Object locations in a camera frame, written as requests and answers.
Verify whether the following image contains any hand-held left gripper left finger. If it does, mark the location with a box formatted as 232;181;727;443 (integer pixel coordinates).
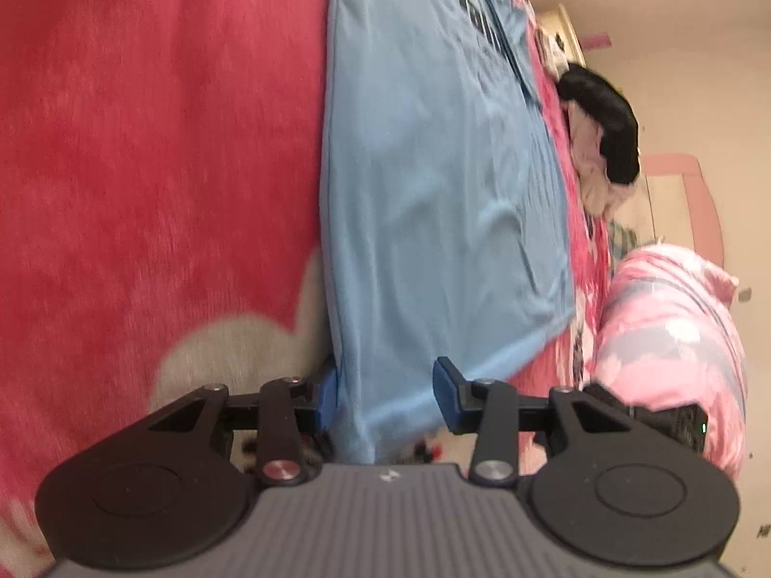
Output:
147;355;339;488

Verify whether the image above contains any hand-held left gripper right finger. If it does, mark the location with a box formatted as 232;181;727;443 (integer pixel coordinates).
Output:
432;356;628;488

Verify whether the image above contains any pink floral blanket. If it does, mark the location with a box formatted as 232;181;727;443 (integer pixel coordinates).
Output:
0;0;616;567

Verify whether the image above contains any teal patterned cloth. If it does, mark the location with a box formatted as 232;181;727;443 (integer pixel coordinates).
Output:
607;220;640;255

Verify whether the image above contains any black garment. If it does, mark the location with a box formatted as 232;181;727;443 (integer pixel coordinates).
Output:
557;63;641;187

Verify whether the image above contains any pink floral quilt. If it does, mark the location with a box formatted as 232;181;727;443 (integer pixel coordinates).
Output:
593;244;752;478

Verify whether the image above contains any cream cabinet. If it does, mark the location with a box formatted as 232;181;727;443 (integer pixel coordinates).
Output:
535;3;589;68

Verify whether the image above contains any pale pink crumpled garment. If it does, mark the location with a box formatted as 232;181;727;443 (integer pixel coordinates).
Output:
566;102;633;219

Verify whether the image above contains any light blue shirt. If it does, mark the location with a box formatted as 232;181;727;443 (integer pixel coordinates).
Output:
316;0;577;466

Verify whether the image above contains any pink arched frame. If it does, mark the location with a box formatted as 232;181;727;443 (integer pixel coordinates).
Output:
640;153;725;267

